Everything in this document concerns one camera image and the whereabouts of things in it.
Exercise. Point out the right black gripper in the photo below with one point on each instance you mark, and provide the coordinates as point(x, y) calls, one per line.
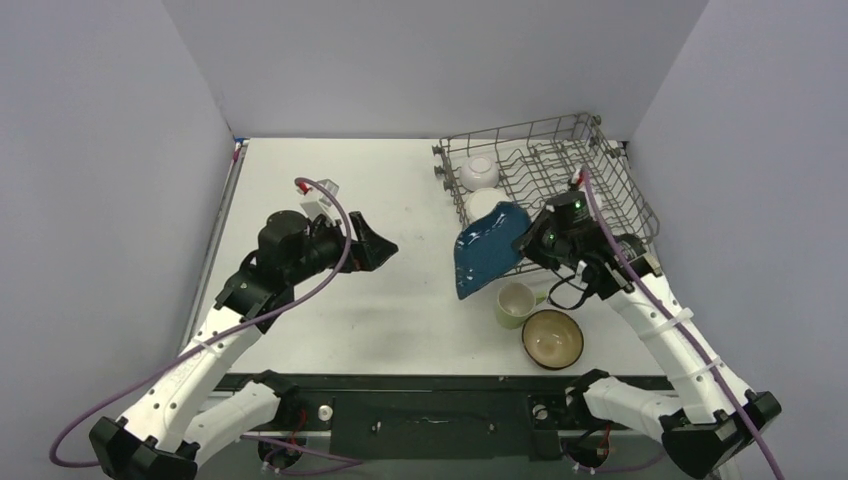
point(532, 240)

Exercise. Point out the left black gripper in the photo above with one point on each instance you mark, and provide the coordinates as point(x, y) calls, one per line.
point(370, 250)

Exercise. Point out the blue leaf-shaped plate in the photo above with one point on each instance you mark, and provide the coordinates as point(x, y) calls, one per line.
point(484, 250)

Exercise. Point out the green mug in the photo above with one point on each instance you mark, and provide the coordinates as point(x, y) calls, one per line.
point(515, 302)

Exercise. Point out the white scalloped black-rimmed dish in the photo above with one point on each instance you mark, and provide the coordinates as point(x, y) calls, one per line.
point(482, 202)

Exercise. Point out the plain white bowl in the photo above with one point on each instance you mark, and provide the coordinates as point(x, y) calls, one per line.
point(479, 172)

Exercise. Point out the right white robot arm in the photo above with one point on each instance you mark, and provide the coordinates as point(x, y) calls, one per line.
point(714, 414)

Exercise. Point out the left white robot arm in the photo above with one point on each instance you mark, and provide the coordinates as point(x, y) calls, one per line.
point(166, 434)

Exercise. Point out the brown black-rimmed bowl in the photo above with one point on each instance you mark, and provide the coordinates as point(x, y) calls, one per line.
point(552, 339)

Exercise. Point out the grey wire dish rack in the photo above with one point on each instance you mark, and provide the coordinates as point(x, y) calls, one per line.
point(536, 160)

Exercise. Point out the black front mounting rail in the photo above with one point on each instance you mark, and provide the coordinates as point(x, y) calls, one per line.
point(393, 417)

